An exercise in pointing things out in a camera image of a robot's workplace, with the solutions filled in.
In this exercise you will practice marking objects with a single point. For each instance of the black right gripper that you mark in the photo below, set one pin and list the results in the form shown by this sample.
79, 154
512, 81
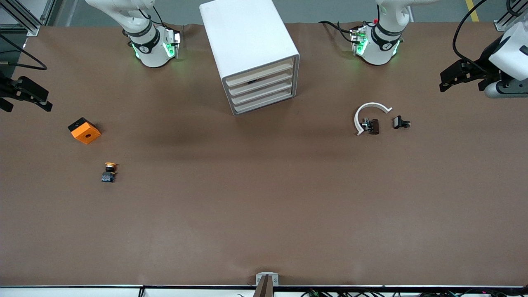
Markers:
5, 90

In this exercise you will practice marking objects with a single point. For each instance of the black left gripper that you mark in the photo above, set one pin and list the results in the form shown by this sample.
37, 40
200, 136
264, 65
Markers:
488, 58

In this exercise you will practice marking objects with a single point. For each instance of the cream cabinet drawer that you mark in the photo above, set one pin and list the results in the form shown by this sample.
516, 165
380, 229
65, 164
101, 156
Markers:
268, 90
268, 80
268, 70
268, 99

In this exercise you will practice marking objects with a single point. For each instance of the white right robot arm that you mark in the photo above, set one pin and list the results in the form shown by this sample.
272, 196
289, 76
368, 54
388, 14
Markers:
150, 55

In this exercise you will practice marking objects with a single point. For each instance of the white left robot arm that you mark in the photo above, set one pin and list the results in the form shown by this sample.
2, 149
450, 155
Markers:
379, 49

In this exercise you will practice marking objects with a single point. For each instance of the orange cap push button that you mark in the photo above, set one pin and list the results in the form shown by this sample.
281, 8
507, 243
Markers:
109, 175

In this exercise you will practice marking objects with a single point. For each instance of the white drawer cabinet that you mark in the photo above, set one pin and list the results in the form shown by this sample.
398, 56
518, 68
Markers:
243, 37

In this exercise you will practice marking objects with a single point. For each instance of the orange box with black base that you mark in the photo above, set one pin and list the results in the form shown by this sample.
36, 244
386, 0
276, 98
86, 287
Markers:
86, 134

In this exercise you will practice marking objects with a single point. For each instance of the small black clip part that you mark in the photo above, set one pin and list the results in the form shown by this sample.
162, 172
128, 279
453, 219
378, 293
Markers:
398, 122

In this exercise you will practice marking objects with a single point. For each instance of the brown paper table cover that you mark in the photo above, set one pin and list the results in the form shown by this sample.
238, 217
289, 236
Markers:
264, 198

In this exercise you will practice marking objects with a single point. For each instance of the aluminium frame profile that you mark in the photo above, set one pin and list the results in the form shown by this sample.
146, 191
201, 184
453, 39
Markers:
500, 25
24, 16

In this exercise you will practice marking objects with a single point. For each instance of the white curved plastic bracket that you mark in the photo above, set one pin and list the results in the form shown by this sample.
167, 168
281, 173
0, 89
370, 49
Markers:
373, 104

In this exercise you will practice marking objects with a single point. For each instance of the white table edge rail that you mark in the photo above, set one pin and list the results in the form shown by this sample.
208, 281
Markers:
62, 292

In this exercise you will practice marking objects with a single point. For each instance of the grey front camera mount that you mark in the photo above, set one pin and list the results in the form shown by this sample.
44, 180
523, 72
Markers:
267, 288

